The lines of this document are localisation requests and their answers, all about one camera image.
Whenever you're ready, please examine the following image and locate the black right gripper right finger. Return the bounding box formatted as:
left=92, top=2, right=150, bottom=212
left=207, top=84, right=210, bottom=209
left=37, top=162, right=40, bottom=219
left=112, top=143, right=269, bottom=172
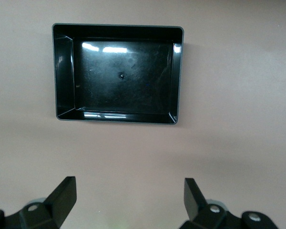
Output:
left=178, top=177, right=232, bottom=229

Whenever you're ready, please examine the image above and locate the black plastic box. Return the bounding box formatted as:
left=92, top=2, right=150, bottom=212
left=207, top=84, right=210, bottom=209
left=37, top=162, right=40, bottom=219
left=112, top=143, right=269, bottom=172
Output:
left=51, top=22, right=185, bottom=126

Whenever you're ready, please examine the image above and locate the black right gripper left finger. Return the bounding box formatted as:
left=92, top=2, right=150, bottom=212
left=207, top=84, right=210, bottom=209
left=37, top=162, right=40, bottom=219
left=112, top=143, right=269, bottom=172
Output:
left=19, top=176, right=77, bottom=229

